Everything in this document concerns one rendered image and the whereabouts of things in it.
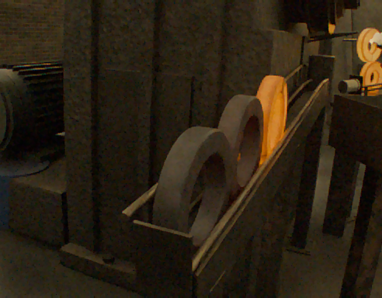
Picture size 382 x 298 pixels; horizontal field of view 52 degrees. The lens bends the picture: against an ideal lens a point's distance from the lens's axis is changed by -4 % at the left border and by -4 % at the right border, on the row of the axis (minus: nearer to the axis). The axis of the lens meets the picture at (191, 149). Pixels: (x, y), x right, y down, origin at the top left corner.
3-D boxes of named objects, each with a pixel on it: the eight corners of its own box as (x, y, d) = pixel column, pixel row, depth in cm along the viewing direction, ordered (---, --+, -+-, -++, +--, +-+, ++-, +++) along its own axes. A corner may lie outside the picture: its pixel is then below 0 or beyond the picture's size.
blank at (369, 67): (356, 93, 187) (362, 94, 184) (361, 60, 182) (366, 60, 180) (376, 93, 194) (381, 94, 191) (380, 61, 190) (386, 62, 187)
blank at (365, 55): (356, 29, 176) (362, 29, 174) (376, 28, 184) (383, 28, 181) (355, 63, 181) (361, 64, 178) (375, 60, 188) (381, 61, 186)
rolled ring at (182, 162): (234, 111, 57) (213, 108, 58) (174, 164, 42) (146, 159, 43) (230, 223, 64) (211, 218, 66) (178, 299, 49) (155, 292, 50)
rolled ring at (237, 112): (266, 83, 72) (248, 81, 73) (231, 119, 57) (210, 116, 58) (262, 174, 80) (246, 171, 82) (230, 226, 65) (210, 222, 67)
